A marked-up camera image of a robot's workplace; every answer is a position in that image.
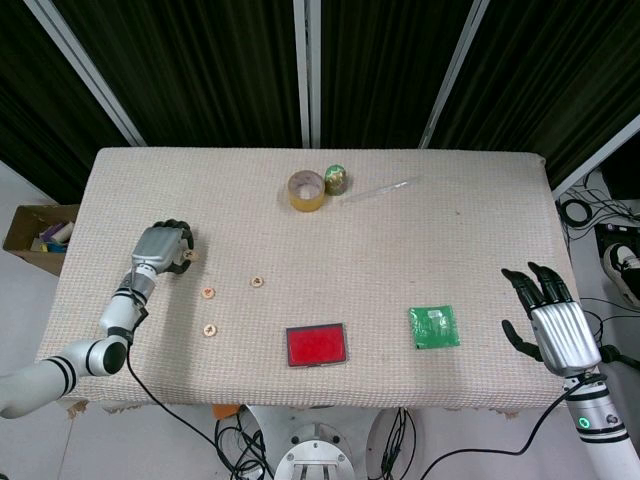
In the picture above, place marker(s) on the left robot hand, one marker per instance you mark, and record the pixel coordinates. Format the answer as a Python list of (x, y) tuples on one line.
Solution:
[(157, 247)]

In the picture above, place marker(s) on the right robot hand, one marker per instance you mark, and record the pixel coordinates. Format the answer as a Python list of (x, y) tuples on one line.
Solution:
[(565, 335)]

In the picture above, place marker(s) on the wooden chess piece red mark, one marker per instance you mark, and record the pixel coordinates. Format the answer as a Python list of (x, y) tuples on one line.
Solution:
[(208, 292), (189, 254)]

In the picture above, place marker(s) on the wooden chess piece black mark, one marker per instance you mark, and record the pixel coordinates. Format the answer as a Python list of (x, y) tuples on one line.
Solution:
[(256, 281), (210, 330)]

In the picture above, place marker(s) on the white robot base shell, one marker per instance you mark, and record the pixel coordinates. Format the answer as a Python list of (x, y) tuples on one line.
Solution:
[(265, 420)]

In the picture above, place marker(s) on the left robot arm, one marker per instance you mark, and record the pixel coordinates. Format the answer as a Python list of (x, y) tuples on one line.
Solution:
[(120, 310)]

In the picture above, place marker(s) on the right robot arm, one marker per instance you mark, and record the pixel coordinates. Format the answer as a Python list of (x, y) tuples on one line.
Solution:
[(600, 440)]

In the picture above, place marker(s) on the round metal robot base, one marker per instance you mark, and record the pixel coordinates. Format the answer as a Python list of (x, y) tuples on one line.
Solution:
[(314, 452)]

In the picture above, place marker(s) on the black white sneaker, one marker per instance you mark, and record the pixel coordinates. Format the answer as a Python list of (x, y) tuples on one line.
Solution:
[(620, 270)]

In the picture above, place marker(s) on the purple roll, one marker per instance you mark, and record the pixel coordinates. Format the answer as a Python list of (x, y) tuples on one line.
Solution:
[(56, 231)]

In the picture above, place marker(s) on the black floor device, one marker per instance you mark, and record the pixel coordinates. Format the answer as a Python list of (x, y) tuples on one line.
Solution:
[(617, 231)]

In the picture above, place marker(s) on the green foil sachet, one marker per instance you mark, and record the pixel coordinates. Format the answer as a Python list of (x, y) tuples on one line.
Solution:
[(434, 327)]

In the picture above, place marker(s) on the cardboard box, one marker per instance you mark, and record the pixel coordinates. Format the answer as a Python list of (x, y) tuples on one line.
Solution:
[(25, 225)]

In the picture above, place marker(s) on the yellow packing tape roll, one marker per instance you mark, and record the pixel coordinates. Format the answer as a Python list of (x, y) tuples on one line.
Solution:
[(307, 202)]

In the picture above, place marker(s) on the black equipment case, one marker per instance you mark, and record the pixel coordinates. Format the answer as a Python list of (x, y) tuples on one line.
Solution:
[(622, 175)]

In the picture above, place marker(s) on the orange floor object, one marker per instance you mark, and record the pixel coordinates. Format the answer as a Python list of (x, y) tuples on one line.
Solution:
[(223, 411)]

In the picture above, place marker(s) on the red ink pad case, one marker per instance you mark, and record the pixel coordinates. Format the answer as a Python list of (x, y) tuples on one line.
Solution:
[(316, 347)]

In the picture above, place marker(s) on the beige waffle tablecloth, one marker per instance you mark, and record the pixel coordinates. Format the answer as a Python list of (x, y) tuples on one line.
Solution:
[(350, 250)]

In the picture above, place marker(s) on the clear plastic ruler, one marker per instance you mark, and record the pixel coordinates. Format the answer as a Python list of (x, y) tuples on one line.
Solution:
[(382, 190)]

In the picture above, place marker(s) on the grey partition frame post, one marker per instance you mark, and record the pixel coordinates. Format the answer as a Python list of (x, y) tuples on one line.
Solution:
[(306, 75), (452, 75), (90, 75), (595, 155)]

